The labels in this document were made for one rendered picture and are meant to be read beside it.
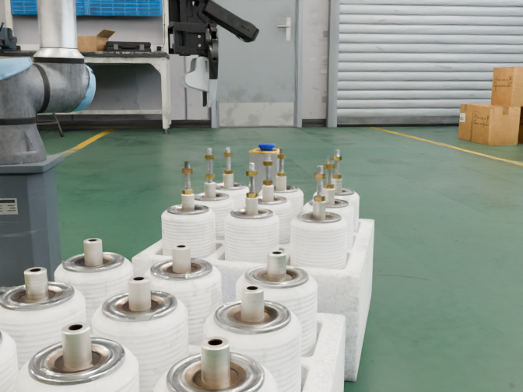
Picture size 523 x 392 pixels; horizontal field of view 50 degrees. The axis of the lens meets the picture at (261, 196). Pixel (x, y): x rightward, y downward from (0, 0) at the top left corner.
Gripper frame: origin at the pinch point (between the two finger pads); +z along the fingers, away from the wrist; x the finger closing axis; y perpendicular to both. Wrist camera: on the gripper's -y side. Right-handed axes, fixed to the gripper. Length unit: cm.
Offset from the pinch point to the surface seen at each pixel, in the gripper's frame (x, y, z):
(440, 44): -434, -370, -45
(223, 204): 4.3, -1.3, 19.8
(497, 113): -247, -289, 20
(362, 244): 18.0, -24.1, 26.3
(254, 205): 17.5, -3.2, 17.5
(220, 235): 4.7, -0.5, 25.9
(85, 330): 63, 26, 16
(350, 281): 32.9, -13.8, 27.2
